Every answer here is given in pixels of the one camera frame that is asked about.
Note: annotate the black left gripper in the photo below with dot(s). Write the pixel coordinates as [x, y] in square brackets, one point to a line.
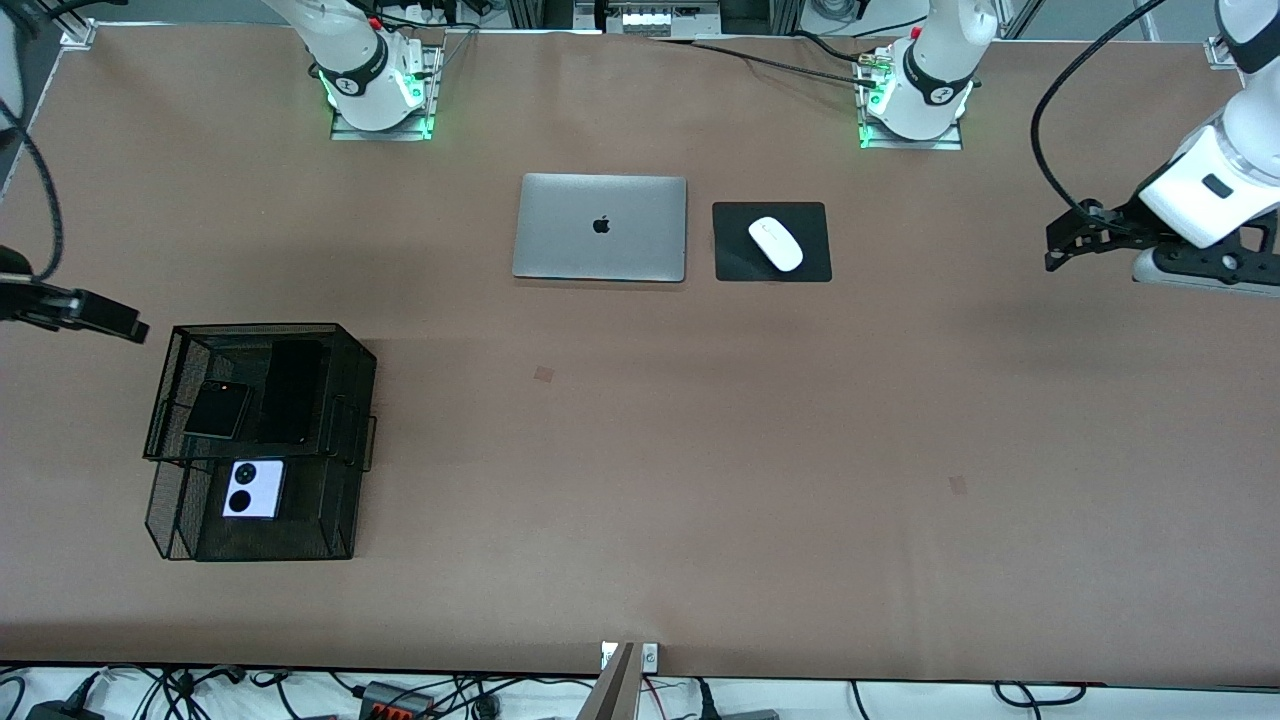
[1122, 222]

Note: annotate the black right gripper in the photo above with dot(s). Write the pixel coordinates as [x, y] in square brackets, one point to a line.
[30, 302]

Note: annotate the black flip phone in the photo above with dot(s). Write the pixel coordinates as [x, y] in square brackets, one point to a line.
[216, 412]

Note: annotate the black bar smartphone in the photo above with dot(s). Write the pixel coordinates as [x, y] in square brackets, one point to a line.
[292, 395]

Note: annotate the lilac flip phone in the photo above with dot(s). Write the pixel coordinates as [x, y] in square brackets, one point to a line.
[262, 505]

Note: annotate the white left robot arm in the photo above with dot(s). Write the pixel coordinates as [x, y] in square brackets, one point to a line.
[920, 110]

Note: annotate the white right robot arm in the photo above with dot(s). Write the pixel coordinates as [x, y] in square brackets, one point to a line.
[385, 105]

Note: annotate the black mesh two-tier tray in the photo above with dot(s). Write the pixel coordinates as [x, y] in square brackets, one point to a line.
[320, 520]

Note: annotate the white computer mouse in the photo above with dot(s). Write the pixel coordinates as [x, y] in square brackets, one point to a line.
[776, 243]

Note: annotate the black mouse pad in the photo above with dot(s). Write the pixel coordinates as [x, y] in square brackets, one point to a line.
[735, 255]

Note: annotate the silver closed laptop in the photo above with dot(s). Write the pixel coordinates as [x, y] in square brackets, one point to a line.
[560, 230]

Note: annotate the white power strip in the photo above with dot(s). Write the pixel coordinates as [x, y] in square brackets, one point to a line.
[650, 20]

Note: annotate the black orange power strip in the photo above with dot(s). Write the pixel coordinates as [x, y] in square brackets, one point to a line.
[395, 700]

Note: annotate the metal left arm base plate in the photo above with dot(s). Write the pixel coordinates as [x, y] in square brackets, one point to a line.
[945, 144]

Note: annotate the aluminium frame profile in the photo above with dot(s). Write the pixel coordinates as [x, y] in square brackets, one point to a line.
[78, 35]
[1215, 52]

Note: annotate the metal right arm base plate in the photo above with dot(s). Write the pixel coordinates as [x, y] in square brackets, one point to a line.
[350, 133]

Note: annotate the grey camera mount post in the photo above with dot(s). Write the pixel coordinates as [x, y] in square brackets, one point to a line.
[615, 695]

